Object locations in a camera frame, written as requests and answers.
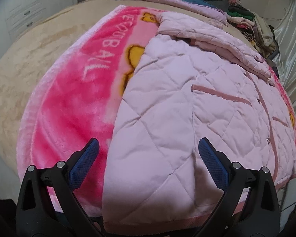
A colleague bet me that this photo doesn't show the white satin curtain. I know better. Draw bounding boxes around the white satin curtain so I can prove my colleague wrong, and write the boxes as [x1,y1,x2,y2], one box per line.
[275,0,296,110]

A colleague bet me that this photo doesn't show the pink quilted jacket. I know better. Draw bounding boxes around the pink quilted jacket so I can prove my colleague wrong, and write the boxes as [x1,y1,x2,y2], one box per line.
[102,11,296,235]

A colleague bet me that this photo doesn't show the pile of folded clothes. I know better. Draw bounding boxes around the pile of folded clothes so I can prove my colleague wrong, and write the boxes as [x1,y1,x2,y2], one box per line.
[227,0,279,60]

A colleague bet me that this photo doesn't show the pink bear fleece blanket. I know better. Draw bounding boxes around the pink bear fleece blanket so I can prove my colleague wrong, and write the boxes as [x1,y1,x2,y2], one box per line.
[16,5,296,217]

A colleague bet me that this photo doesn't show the beige bed cover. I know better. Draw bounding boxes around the beige bed cover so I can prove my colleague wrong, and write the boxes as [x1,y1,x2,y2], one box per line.
[0,0,262,178]

